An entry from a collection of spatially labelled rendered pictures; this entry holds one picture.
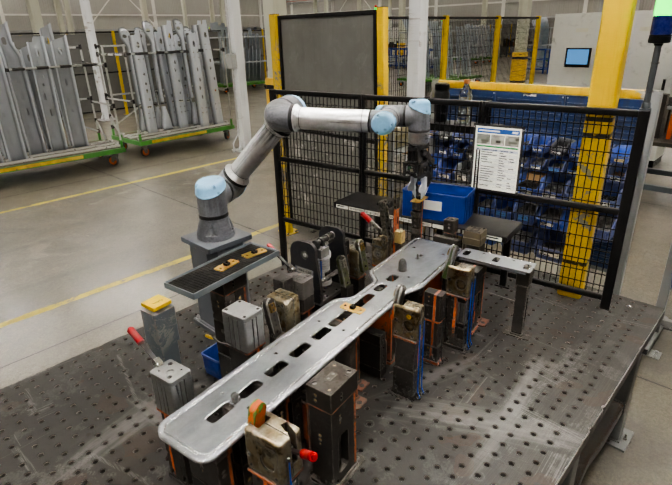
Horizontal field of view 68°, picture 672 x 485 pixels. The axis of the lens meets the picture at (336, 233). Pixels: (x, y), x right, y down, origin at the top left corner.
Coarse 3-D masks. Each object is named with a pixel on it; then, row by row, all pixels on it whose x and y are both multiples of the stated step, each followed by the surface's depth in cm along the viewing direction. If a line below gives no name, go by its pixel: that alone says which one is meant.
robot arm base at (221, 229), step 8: (200, 216) 193; (224, 216) 194; (200, 224) 194; (208, 224) 192; (216, 224) 193; (224, 224) 194; (232, 224) 201; (200, 232) 194; (208, 232) 193; (216, 232) 193; (224, 232) 194; (232, 232) 198; (200, 240) 195; (208, 240) 193; (216, 240) 193; (224, 240) 195
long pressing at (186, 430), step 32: (384, 288) 177; (416, 288) 177; (320, 320) 158; (352, 320) 158; (288, 352) 143; (320, 352) 142; (224, 384) 130; (288, 384) 130; (192, 416) 120; (224, 416) 119; (192, 448) 110; (224, 448) 111
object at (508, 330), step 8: (520, 280) 190; (528, 280) 188; (520, 288) 192; (528, 288) 192; (520, 296) 193; (528, 296) 195; (520, 304) 194; (520, 312) 195; (512, 320) 198; (520, 320) 196; (504, 328) 204; (512, 328) 199; (520, 328) 197; (520, 336) 198; (528, 336) 198
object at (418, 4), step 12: (420, 0) 540; (420, 12) 545; (420, 24) 550; (408, 36) 563; (420, 36) 555; (408, 48) 567; (420, 48) 560; (408, 60) 572; (420, 60) 565; (408, 72) 577; (420, 72) 571; (408, 84) 581; (420, 84) 577; (408, 96) 586; (420, 96) 582
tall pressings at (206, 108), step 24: (144, 24) 821; (168, 24) 848; (144, 48) 851; (168, 48) 854; (192, 48) 863; (144, 72) 827; (168, 72) 884; (192, 72) 875; (144, 96) 834; (168, 96) 894; (192, 96) 904; (216, 96) 911; (144, 120) 849; (168, 120) 874; (192, 120) 916; (216, 120) 922
